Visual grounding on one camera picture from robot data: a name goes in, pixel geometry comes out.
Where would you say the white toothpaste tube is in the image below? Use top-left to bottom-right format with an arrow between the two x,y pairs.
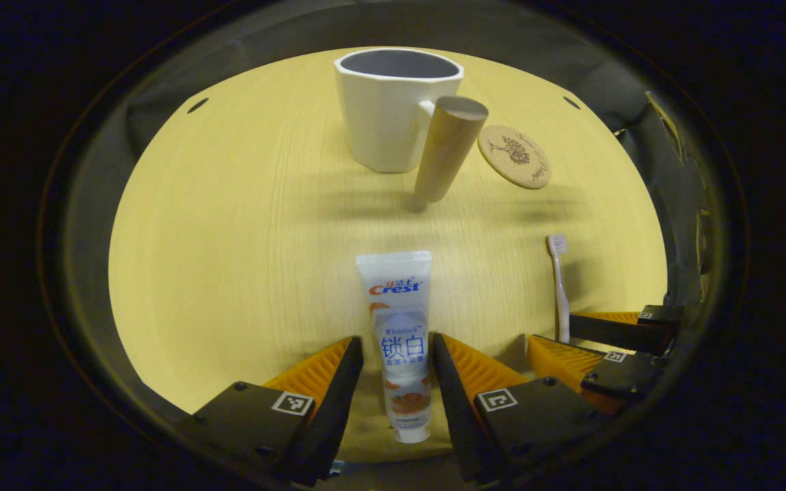
355,250 -> 435,444

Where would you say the pink toothbrush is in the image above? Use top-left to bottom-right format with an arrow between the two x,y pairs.
547,233 -> 572,344

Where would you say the round cork coaster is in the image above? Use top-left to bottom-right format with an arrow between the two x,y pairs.
478,125 -> 553,190

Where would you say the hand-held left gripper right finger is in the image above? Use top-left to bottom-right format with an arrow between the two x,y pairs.
431,333 -> 613,485

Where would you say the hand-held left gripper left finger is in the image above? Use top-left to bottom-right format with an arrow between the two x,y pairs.
180,336 -> 365,488

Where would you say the white cup with wooden handle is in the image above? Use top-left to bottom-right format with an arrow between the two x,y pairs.
334,48 -> 489,212

